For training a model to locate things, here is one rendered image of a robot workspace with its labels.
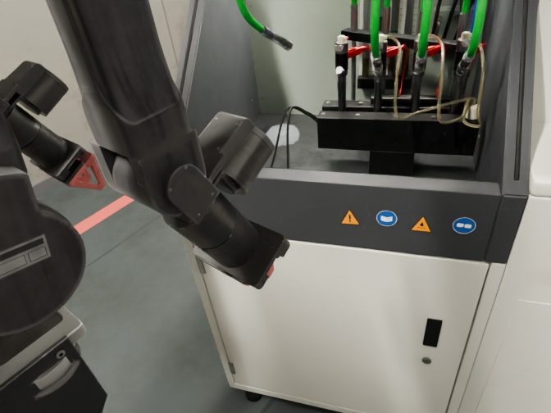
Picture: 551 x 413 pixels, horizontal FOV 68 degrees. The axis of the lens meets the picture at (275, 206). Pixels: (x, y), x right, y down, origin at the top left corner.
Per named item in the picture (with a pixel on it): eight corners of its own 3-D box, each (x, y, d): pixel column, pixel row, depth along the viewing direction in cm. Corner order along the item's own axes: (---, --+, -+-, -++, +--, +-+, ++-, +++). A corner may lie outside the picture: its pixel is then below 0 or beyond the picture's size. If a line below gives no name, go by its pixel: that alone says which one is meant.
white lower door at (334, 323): (234, 385, 138) (185, 231, 97) (236, 378, 140) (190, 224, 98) (440, 432, 120) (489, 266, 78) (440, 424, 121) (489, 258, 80)
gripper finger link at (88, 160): (100, 165, 81) (62, 137, 73) (120, 175, 77) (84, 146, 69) (78, 194, 79) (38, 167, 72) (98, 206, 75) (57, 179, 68)
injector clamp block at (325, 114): (319, 173, 102) (316, 116, 93) (326, 152, 110) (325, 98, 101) (467, 183, 93) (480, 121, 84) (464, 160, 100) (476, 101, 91)
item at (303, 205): (193, 229, 96) (175, 171, 87) (200, 217, 100) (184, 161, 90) (483, 262, 79) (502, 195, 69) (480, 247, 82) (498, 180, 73)
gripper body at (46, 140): (60, 138, 76) (25, 112, 70) (89, 152, 70) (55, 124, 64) (37, 167, 74) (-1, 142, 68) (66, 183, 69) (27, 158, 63)
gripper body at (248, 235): (227, 214, 52) (197, 183, 46) (291, 242, 47) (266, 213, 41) (199, 257, 51) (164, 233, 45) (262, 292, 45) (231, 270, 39)
